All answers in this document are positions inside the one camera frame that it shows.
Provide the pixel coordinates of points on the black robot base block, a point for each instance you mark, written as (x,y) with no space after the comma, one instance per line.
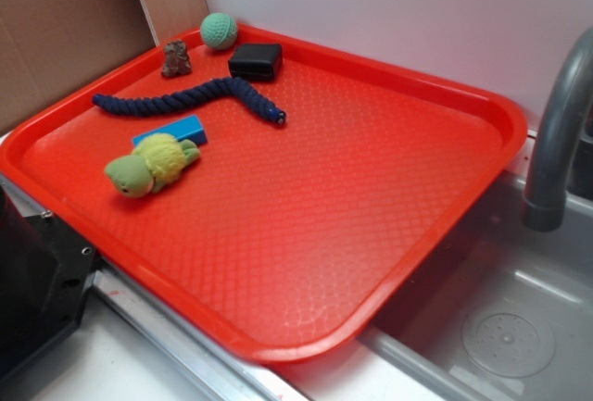
(47,269)

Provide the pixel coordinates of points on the red plastic tray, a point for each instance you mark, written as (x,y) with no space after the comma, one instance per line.
(281,242)

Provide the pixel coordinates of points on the blue rectangular block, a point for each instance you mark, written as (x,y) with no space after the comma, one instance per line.
(189,128)

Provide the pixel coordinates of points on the black square box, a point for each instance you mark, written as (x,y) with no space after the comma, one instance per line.
(256,62)

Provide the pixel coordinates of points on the green yellow plush turtle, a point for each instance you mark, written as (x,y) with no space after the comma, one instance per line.
(155,163)

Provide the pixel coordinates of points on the green rubber ball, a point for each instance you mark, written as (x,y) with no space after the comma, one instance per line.
(219,31)

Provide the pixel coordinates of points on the grey plastic sink basin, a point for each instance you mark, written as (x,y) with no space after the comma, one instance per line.
(497,311)

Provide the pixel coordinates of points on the grey faucet spout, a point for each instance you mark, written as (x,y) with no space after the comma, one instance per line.
(561,162)

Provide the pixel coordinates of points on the brown cardboard panel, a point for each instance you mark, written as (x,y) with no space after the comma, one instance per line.
(52,48)

